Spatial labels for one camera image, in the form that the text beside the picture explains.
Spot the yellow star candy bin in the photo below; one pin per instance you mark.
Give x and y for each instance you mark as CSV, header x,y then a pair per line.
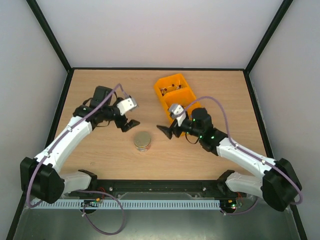
x,y
176,130

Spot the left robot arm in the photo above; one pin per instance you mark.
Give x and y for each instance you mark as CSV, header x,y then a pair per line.
x,y
40,176

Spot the gold jar lid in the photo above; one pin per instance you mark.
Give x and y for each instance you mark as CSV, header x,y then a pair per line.
x,y
142,138

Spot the clear glass jar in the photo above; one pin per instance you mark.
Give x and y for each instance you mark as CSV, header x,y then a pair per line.
x,y
143,148

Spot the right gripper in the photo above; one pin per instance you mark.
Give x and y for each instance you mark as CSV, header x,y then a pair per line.
x,y
176,129

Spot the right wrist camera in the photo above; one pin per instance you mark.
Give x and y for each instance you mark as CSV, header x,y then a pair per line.
x,y
178,113

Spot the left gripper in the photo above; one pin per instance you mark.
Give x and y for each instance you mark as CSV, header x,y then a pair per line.
x,y
120,123

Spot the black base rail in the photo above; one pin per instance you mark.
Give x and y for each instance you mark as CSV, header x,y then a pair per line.
x,y
220,189

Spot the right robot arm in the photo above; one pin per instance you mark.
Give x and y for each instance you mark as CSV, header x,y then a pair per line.
x,y
274,181

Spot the grey slotted cable duct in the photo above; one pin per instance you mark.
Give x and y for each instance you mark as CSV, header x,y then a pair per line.
x,y
109,204

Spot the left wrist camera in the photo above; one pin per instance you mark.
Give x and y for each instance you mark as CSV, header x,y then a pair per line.
x,y
126,105

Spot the yellow lollipop bin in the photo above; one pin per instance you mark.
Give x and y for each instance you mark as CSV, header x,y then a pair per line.
x,y
169,84

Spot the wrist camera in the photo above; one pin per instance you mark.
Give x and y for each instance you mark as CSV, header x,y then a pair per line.
x,y
126,105
178,113

